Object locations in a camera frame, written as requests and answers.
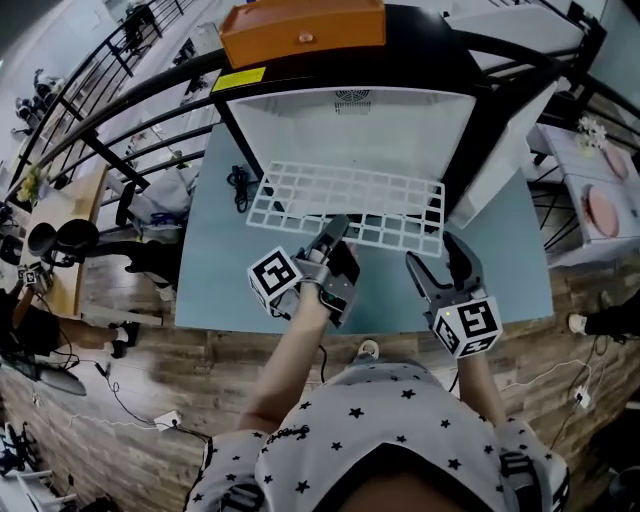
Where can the light blue table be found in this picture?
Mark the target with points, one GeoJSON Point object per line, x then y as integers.
{"type": "Point", "coordinates": [225, 280]}

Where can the white star print shirt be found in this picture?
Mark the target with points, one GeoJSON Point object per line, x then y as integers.
{"type": "Point", "coordinates": [380, 425]}

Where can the small pink plate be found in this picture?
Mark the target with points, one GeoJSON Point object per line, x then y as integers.
{"type": "Point", "coordinates": [616, 162]}

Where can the vase of pale flowers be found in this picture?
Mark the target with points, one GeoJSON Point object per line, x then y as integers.
{"type": "Point", "coordinates": [590, 135]}

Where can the wooden desk with white legs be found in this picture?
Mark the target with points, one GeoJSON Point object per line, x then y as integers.
{"type": "Point", "coordinates": [62, 295]}

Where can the person's white shoe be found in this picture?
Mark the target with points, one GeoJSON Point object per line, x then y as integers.
{"type": "Point", "coordinates": [367, 349]}

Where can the yellow flower bunch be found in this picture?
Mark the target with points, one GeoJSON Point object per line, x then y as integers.
{"type": "Point", "coordinates": [30, 182]}

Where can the person's right forearm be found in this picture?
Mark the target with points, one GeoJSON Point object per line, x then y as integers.
{"type": "Point", "coordinates": [480, 385]}

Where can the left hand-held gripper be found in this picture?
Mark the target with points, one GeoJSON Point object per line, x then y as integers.
{"type": "Point", "coordinates": [272, 275]}

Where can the black metal railing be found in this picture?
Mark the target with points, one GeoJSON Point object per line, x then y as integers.
{"type": "Point", "coordinates": [117, 160]}

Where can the black office chair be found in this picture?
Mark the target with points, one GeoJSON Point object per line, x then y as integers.
{"type": "Point", "coordinates": [75, 235]}

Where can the person's left forearm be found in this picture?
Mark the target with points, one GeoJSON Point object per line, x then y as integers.
{"type": "Point", "coordinates": [285, 360]}

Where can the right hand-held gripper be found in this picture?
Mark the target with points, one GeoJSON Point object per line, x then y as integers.
{"type": "Point", "coordinates": [470, 325]}

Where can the large pink plate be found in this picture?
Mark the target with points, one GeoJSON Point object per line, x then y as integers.
{"type": "Point", "coordinates": [602, 212]}

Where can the black harness buckle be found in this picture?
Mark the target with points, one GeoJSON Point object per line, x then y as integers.
{"type": "Point", "coordinates": [242, 497]}
{"type": "Point", "coordinates": [520, 470]}

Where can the black mini fridge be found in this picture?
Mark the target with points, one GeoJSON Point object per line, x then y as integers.
{"type": "Point", "coordinates": [350, 125]}

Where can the black equipment stand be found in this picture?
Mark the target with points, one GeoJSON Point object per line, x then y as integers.
{"type": "Point", "coordinates": [55, 380]}

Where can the white power strip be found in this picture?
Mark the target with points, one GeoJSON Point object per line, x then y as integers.
{"type": "Point", "coordinates": [167, 421]}
{"type": "Point", "coordinates": [582, 396]}

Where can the table with grid tablecloth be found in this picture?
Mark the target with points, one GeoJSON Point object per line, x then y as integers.
{"type": "Point", "coordinates": [565, 160]}

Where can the orange drawer box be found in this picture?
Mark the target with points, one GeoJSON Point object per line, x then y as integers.
{"type": "Point", "coordinates": [300, 22]}

